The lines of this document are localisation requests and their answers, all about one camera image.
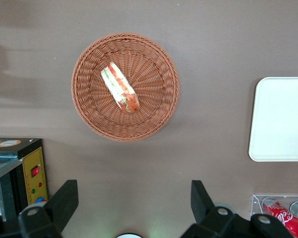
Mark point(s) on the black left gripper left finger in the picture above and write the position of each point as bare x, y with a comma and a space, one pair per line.
57, 208

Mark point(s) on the round brown wicker basket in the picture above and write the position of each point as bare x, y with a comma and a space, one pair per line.
149, 74

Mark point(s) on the black food warmer display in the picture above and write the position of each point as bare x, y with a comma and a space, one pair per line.
33, 158

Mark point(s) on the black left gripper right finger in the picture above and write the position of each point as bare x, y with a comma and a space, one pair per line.
206, 218

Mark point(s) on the cream rectangular plastic tray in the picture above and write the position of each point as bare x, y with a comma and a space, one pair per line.
280, 119

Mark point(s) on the triangle sandwich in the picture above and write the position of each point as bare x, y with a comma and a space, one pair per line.
119, 89

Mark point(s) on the clear acrylic bottle rack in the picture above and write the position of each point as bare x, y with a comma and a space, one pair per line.
256, 205

